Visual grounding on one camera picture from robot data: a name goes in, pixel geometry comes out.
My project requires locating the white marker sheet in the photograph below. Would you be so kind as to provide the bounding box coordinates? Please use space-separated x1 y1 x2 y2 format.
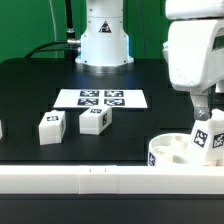
54 89 148 109

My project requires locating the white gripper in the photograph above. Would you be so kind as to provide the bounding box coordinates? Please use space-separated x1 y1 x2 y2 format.
168 19 224 121

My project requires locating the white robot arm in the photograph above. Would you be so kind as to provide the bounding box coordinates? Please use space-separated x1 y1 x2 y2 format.
76 0 224 120

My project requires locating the white object at left edge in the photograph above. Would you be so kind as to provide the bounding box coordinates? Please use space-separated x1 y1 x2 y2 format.
0 120 3 140

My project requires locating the black cable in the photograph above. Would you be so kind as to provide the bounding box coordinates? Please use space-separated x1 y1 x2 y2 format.
23 38 82 60

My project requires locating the white front fence bar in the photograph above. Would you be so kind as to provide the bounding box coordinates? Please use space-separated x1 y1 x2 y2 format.
0 165 224 194

